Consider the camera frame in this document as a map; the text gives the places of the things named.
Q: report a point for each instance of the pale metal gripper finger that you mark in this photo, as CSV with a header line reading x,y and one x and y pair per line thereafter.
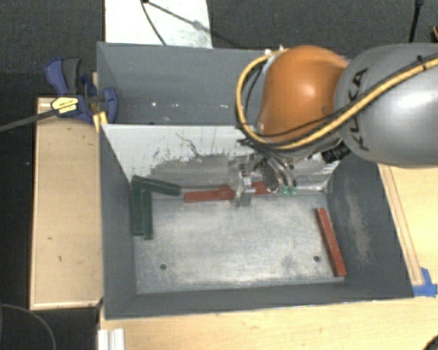
x,y
243,173
246,197

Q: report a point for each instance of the black cylinder on white bracket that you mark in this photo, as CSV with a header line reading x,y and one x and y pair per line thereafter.
x,y
335,154

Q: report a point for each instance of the pale wood board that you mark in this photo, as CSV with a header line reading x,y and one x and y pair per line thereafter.
x,y
65,213

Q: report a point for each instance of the grey metal bin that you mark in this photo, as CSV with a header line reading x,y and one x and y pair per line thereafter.
x,y
222,239

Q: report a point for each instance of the dark green flat block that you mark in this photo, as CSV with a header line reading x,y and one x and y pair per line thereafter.
x,y
138,213
157,185
148,221

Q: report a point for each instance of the red-brown flat block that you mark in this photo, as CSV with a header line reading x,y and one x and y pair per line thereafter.
x,y
208,195
331,244

